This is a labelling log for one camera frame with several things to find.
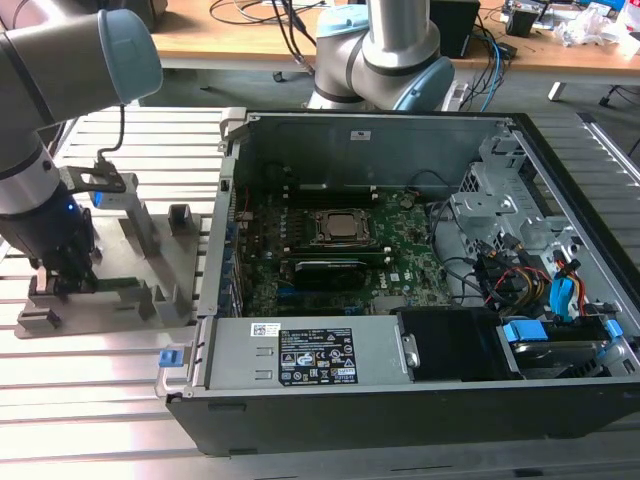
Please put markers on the silver CPU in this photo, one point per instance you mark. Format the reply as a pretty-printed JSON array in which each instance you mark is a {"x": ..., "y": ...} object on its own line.
[{"x": 345, "y": 226}]

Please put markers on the grey power supply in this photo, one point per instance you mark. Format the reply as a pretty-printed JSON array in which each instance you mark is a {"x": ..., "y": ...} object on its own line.
[{"x": 240, "y": 350}]

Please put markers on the round coin cell battery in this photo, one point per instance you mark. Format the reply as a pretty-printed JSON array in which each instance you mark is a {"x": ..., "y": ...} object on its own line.
[{"x": 406, "y": 202}]

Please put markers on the blue case latch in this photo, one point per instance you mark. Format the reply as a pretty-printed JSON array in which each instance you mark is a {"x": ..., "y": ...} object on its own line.
[{"x": 171, "y": 357}]

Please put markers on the hard disk in blue carrier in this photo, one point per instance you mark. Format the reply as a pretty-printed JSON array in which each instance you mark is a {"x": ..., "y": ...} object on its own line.
[{"x": 550, "y": 352}]

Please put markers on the black plastic bay cover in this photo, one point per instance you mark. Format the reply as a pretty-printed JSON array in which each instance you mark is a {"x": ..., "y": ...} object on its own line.
[{"x": 450, "y": 345}]

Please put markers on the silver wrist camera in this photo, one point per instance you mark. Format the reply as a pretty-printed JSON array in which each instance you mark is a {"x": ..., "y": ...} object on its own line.
[{"x": 120, "y": 200}]

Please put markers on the green motherboard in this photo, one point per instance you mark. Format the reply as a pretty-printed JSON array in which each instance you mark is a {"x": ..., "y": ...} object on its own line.
[{"x": 410, "y": 240}]

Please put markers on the white plastic bag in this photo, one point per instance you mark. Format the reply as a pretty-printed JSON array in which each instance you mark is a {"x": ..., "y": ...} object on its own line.
[{"x": 590, "y": 27}]

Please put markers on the black box on desk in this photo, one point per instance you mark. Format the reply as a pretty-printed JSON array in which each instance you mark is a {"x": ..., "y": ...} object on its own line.
[{"x": 455, "y": 30}]

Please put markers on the wooden desk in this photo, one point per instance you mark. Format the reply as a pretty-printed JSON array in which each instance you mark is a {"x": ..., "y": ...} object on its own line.
[{"x": 225, "y": 35}]

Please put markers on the black graphics card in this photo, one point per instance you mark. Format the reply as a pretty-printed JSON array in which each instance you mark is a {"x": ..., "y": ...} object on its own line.
[{"x": 330, "y": 275}]

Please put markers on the grey parts rack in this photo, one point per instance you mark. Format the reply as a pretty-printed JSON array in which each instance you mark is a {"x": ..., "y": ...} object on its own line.
[{"x": 170, "y": 260}]

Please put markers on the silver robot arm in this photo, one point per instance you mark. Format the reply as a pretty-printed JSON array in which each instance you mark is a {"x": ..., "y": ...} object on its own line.
[{"x": 50, "y": 65}]

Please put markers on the green RAM stick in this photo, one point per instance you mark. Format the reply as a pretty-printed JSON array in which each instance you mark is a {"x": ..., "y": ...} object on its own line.
[
  {"x": 117, "y": 285},
  {"x": 340, "y": 255}
]

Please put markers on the black camera bracket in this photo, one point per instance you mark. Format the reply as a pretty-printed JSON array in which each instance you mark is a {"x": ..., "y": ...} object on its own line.
[{"x": 75, "y": 180}]

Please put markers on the silver drive cage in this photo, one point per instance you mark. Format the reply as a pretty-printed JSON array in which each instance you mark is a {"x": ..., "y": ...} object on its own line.
[{"x": 480, "y": 210}]

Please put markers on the black and grey PC case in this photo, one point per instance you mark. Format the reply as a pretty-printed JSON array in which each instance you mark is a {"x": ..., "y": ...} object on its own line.
[{"x": 350, "y": 420}]

